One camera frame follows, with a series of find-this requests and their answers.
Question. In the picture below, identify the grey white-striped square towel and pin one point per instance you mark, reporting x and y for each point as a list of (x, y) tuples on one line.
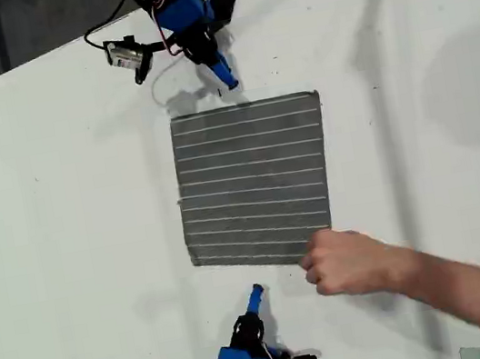
[(249, 178)]

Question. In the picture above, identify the camera black stalk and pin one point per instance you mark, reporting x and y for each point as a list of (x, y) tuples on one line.
[(160, 45)]

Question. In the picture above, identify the person's hand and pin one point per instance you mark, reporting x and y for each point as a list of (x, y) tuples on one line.
[(355, 261)]

